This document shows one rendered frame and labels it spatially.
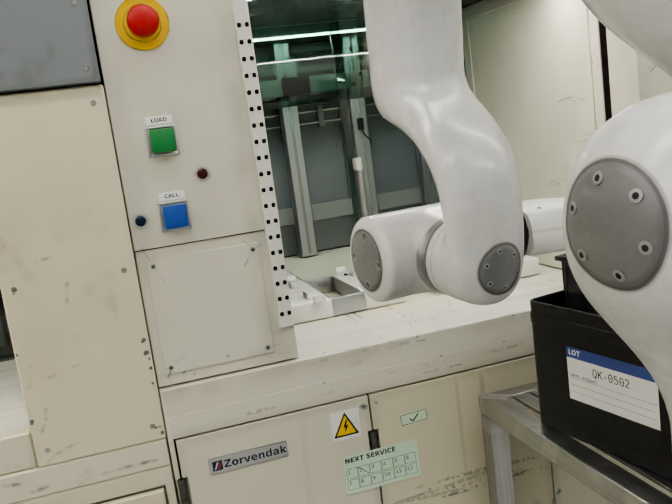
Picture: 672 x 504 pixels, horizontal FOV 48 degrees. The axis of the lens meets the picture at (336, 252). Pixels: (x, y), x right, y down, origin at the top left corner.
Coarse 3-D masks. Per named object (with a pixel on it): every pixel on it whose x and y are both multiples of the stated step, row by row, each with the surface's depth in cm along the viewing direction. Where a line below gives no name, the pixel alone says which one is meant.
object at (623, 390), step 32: (544, 320) 96; (576, 320) 90; (544, 352) 97; (576, 352) 91; (608, 352) 87; (544, 384) 98; (576, 384) 93; (608, 384) 88; (640, 384) 83; (544, 416) 99; (576, 416) 94; (608, 416) 89; (640, 416) 84; (608, 448) 90; (640, 448) 85
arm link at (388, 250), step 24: (384, 216) 71; (408, 216) 71; (432, 216) 70; (360, 240) 72; (384, 240) 68; (408, 240) 69; (360, 264) 72; (384, 264) 68; (408, 264) 69; (384, 288) 70; (408, 288) 70; (432, 288) 70
